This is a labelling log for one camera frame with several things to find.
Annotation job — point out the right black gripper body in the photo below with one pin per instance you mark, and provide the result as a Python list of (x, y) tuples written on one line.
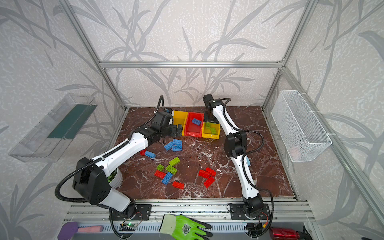
[(211, 119)]

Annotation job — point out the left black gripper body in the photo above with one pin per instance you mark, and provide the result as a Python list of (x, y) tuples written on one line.
[(175, 130)]

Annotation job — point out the green lego long diagonal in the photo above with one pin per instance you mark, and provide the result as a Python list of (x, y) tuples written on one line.
[(174, 161)]

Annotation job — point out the small green lego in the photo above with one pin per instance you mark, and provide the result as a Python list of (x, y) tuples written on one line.
[(160, 167)]

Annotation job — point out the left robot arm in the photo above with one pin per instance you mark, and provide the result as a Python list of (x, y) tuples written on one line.
[(91, 176)]

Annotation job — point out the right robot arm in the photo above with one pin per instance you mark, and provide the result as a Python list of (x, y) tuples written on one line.
[(235, 147)]

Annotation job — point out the right yellow bin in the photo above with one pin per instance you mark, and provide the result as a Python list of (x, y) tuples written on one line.
[(206, 133)]

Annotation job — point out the yellow bin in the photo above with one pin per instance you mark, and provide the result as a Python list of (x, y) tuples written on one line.
[(206, 133), (180, 118)]

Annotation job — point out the left yellow bin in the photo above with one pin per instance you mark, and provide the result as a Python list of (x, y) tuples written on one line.
[(180, 118)]

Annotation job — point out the red middle bin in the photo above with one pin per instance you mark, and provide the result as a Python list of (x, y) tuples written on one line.
[(192, 129)]

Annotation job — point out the blue lego diagonal brick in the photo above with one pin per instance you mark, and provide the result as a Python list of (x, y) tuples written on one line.
[(168, 146)]

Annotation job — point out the blue lego top brick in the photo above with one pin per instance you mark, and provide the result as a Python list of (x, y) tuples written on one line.
[(177, 142)]

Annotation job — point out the blue lego upturned brick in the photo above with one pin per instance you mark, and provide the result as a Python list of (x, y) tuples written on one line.
[(177, 148)]

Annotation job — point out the red lego far left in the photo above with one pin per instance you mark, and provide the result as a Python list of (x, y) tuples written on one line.
[(143, 152)]

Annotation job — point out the red lego left brick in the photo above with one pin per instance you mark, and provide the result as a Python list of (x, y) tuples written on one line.
[(160, 174)]

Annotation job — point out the red lego brick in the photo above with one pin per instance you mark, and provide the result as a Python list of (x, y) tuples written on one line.
[(160, 174), (178, 185)]

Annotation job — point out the red lego cluster top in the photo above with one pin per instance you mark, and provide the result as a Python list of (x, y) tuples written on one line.
[(212, 172)]

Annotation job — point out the red lego cluster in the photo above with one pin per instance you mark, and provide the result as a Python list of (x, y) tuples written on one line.
[(212, 172), (204, 174), (209, 181)]

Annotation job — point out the red lego cluster left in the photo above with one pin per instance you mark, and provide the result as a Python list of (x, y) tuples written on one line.
[(204, 174)]

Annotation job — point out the red lego bottom brick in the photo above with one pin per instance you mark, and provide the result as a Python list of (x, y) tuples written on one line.
[(178, 185)]

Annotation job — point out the red lego cluster bottom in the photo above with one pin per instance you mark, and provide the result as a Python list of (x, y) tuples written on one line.
[(209, 181)]

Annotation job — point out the white pot with plant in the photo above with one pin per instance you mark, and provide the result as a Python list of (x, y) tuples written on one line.
[(115, 179)]

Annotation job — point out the green work glove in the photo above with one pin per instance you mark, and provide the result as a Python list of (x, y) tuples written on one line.
[(182, 228)]

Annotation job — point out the red metallic tool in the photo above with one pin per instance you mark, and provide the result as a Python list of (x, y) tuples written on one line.
[(289, 234)]

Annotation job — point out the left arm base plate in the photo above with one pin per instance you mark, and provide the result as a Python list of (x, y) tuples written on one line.
[(139, 212)]

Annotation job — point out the white wire mesh basket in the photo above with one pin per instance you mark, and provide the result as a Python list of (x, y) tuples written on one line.
[(302, 133)]

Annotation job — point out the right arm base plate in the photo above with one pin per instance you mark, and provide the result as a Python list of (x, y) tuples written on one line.
[(240, 212)]

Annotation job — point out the clear acrylic wall shelf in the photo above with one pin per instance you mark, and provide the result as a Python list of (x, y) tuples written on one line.
[(50, 138)]

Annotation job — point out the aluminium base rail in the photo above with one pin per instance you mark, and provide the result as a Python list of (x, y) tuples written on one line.
[(205, 210)]

